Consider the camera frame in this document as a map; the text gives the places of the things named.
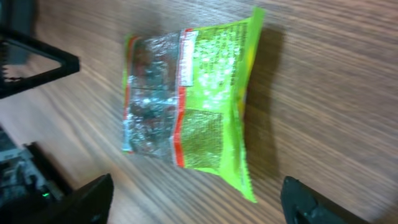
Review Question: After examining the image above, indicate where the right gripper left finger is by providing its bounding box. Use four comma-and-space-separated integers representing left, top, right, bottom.
19, 174, 114, 224

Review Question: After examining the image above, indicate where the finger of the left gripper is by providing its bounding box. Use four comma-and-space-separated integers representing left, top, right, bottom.
0, 29, 81, 100

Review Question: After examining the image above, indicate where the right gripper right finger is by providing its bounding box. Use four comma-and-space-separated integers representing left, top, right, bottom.
280, 176, 369, 224

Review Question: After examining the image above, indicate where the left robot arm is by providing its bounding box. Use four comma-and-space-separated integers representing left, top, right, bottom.
1, 27, 80, 214

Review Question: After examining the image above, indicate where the green snack bag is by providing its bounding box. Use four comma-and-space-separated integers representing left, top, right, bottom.
122, 7, 265, 202

